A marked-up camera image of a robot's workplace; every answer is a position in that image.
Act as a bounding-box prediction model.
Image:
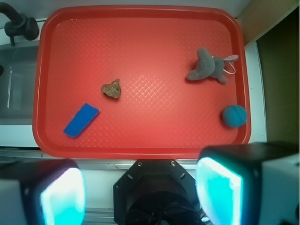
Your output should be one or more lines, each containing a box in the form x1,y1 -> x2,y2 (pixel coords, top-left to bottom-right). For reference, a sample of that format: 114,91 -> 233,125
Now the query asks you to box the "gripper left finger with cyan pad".
0,159 -> 87,225

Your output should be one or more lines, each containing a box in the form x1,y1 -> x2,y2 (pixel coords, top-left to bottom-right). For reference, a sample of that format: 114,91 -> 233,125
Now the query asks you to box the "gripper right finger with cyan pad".
195,142 -> 300,225

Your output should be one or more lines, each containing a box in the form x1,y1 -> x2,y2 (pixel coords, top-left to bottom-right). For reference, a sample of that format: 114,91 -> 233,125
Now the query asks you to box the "blue flat sponge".
63,103 -> 100,138

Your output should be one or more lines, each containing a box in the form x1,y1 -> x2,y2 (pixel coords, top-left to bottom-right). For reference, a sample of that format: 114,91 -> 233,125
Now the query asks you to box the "blue textured ball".
222,105 -> 248,128

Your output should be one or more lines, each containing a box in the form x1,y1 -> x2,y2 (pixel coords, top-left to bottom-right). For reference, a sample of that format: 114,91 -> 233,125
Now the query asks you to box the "brown rock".
101,79 -> 121,99

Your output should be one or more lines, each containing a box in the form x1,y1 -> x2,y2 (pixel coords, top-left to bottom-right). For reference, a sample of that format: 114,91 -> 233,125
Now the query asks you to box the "grey plush bunny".
186,47 -> 239,84

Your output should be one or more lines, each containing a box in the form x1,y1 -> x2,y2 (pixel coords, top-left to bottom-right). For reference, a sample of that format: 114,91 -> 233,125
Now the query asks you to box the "red plastic tray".
33,6 -> 251,159

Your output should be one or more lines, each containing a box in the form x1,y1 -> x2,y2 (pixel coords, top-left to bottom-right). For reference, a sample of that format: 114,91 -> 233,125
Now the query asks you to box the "grey sink basin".
0,45 -> 38,125

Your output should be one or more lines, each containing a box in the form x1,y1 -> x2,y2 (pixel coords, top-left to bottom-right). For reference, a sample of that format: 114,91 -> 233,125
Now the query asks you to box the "black faucet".
0,2 -> 39,46

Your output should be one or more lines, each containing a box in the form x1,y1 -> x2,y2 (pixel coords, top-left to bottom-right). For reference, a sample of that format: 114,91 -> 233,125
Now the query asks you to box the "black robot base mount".
113,159 -> 209,225

